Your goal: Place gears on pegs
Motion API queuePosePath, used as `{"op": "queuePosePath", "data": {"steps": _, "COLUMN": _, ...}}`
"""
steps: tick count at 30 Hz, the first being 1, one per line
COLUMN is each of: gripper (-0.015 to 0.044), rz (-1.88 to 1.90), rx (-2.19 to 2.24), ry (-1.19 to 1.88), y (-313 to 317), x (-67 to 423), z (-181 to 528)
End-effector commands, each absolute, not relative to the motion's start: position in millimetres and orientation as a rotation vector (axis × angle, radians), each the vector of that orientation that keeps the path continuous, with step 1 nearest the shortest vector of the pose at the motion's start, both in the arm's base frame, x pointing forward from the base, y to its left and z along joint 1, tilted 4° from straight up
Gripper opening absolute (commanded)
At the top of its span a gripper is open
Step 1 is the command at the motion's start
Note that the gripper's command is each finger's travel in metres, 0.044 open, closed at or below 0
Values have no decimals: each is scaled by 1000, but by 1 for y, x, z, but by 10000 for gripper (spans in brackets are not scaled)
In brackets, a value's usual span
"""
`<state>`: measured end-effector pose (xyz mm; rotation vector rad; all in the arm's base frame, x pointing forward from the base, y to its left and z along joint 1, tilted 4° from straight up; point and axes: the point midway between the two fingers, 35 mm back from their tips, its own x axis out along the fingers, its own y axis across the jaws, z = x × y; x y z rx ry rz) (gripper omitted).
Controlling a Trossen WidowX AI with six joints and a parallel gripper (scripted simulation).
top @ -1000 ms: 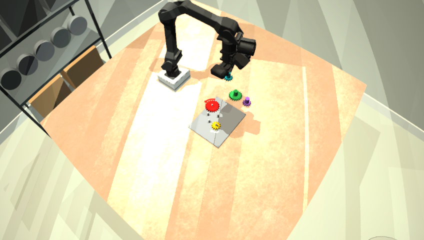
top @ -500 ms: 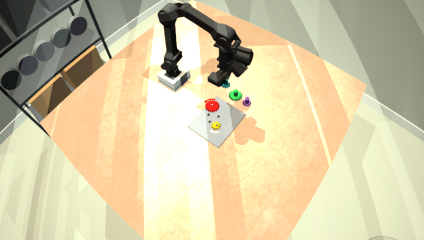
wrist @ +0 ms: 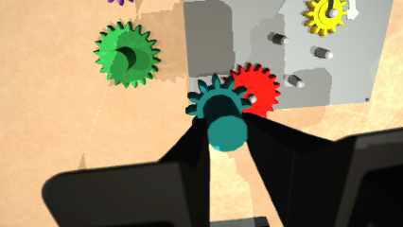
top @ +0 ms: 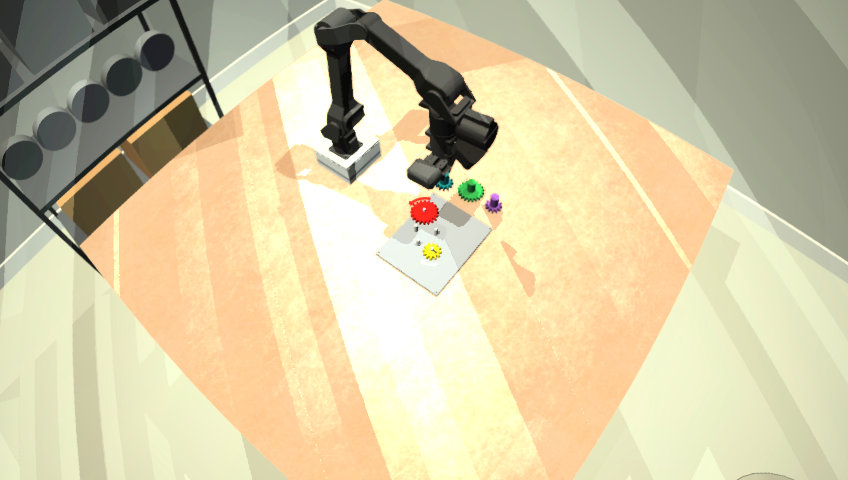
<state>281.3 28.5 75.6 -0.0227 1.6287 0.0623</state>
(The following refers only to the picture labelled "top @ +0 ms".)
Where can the yellow gear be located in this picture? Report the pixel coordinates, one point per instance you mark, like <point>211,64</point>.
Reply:
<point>432,254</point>

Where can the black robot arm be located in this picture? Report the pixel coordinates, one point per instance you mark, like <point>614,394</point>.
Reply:
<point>436,82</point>

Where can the teal gear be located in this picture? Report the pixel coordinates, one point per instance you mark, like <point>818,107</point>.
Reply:
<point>446,184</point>

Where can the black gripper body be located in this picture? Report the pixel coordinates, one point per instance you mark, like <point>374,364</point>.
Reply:
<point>429,172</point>

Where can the green gear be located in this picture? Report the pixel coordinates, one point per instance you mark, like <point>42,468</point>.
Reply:
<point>471,190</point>

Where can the red gear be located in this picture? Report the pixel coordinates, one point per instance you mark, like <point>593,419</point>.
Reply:
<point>424,217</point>

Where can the purple gear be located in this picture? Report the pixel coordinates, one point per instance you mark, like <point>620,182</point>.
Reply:
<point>493,204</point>

